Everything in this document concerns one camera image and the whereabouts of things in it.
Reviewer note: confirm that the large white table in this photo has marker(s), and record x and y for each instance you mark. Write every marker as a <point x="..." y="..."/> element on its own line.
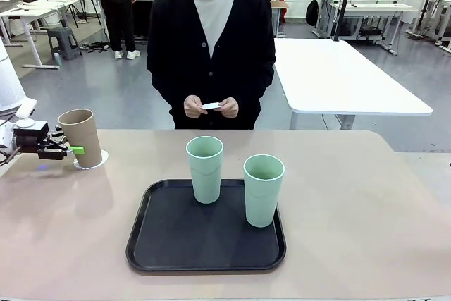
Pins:
<point x="334" y="75"/>

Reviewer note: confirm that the brown plastic cup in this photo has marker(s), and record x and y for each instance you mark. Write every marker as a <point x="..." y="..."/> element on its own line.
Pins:
<point x="82" y="139"/>

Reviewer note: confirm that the grey plastic stool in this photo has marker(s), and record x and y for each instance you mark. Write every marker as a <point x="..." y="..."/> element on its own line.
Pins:
<point x="63" y="43"/>

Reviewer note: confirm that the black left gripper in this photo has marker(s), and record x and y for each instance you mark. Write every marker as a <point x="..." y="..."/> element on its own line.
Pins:
<point x="31" y="135"/>

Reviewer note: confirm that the black tripod pole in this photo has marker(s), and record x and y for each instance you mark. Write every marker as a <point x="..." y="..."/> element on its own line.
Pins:
<point x="345" y="1"/>

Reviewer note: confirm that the white lab desk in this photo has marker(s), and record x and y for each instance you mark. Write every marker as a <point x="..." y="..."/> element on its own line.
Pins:
<point x="370" y="8"/>

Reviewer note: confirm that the person's right forearm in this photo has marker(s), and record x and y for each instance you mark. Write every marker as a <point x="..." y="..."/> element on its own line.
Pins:
<point x="163" y="86"/>

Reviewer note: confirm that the person in black cardigan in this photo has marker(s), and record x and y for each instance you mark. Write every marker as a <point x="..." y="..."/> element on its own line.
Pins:
<point x="183" y="50"/>

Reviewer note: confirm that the light green plastic cup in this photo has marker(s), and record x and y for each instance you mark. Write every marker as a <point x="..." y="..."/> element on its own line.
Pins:
<point x="206" y="181"/>
<point x="260" y="198"/>

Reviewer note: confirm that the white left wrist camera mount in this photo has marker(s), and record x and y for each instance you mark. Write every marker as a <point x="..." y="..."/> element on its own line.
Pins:
<point x="26" y="114"/>

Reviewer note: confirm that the black plastic tray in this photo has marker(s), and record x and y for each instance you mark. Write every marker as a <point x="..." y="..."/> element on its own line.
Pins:
<point x="197" y="241"/>

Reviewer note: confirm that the person's right hand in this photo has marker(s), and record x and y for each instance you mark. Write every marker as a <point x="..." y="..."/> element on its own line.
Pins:
<point x="194" y="107"/>

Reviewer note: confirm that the green bottle on floor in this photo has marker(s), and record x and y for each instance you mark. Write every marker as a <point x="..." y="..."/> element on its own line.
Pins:
<point x="57" y="60"/>

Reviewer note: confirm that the person's left hand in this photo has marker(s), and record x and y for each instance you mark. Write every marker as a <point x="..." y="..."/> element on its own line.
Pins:
<point x="229" y="108"/>

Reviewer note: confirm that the white desk with metal legs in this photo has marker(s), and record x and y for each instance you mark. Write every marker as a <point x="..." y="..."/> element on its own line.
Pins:
<point x="38" y="10"/>

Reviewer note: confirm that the wooden topped small desk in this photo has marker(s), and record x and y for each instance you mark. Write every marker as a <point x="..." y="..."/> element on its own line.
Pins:
<point x="280" y="15"/>

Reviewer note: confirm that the black hanging backpack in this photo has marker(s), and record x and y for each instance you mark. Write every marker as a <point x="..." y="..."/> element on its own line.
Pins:
<point x="312" y="12"/>

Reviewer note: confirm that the person's left forearm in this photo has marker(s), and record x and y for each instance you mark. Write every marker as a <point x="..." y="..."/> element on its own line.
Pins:
<point x="257" y="86"/>

